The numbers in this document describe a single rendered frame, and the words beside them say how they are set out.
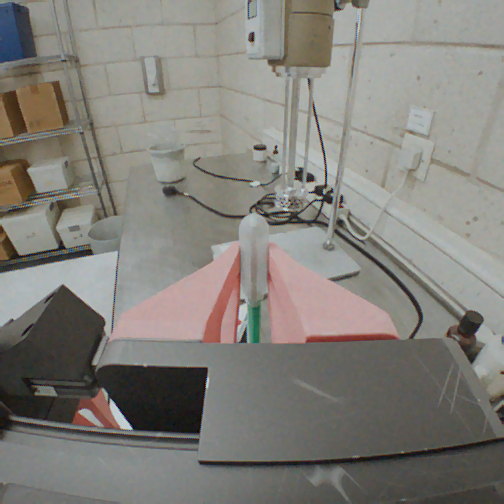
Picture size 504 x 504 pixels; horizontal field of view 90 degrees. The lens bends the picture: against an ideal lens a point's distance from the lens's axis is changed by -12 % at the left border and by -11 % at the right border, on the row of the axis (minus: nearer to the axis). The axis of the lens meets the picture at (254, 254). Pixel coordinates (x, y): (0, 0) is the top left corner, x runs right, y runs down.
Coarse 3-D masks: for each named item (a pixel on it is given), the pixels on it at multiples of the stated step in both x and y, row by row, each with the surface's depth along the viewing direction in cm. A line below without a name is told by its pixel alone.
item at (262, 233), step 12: (252, 216) 11; (264, 228) 11; (252, 240) 11; (264, 240) 11; (252, 252) 11; (264, 252) 12; (252, 264) 12; (264, 264) 12; (252, 276) 12; (264, 276) 12; (264, 288) 13
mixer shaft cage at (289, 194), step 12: (288, 84) 43; (300, 84) 45; (312, 84) 44; (288, 96) 44; (312, 96) 45; (288, 108) 46; (288, 156) 54; (288, 168) 56; (288, 180) 57; (276, 192) 55; (288, 192) 55; (300, 192) 55; (276, 204) 57; (288, 204) 55; (300, 204) 55
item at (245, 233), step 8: (248, 216) 11; (240, 224) 11; (248, 224) 11; (240, 232) 11; (248, 232) 11; (240, 240) 11; (248, 240) 11; (240, 248) 12; (248, 248) 11; (240, 256) 12; (248, 256) 11; (240, 264) 12; (248, 264) 12; (248, 272) 12; (248, 280) 12; (248, 288) 13; (248, 296) 13
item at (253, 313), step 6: (258, 306) 14; (252, 312) 14; (258, 312) 14; (252, 318) 14; (258, 318) 14; (252, 324) 14; (258, 324) 14; (252, 330) 15; (258, 330) 15; (252, 336) 15; (258, 336) 15; (252, 342) 15; (258, 342) 15
